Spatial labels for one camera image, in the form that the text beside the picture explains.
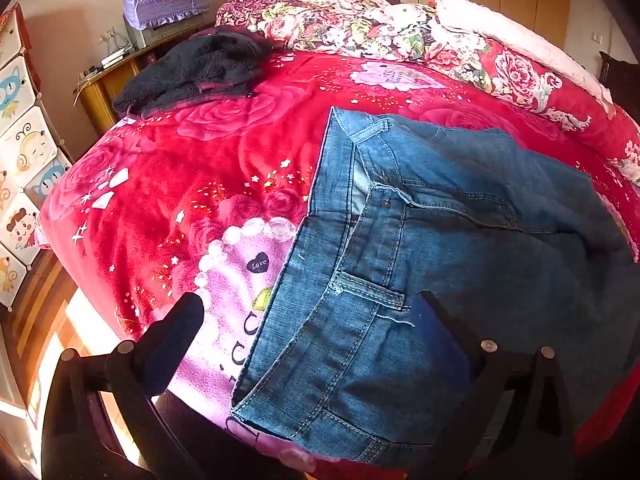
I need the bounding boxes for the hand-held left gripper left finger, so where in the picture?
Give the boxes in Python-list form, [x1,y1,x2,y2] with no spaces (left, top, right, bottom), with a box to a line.
[41,291,206,480]

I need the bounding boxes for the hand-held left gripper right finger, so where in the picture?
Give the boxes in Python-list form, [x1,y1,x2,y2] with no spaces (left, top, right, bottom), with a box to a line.
[409,290,582,480]

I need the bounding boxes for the blue denim pants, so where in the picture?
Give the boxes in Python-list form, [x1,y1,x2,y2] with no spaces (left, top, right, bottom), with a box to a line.
[230,106,640,466]

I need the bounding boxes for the red rose printed blanket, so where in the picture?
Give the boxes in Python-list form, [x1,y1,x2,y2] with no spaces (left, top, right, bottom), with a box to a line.
[37,47,640,480]

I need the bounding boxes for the wooden desk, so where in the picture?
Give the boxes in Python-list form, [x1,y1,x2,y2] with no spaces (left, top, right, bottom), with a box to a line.
[75,20,217,137]

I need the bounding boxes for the cartoon printed storage cabinet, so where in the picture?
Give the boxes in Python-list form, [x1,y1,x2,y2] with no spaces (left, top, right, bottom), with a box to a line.
[0,2,74,309]

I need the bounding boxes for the black fleece garment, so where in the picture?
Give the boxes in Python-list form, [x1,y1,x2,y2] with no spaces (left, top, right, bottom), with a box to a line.
[112,27,274,118]

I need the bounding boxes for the white box device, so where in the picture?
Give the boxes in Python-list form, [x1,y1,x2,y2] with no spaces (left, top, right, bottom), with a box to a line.
[101,46,135,69]

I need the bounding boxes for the grey television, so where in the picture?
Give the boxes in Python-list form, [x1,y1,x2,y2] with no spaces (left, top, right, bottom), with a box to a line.
[122,12,173,50]

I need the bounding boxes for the white fluffy blanket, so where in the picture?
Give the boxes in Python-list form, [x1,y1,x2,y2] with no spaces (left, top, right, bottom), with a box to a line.
[434,0,617,113]

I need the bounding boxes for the purple lace dust cover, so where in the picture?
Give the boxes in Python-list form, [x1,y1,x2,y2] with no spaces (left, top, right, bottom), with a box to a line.
[123,0,210,29]

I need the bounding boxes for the floral quilt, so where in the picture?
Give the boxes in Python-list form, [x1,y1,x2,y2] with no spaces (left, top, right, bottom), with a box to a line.
[215,0,640,186]

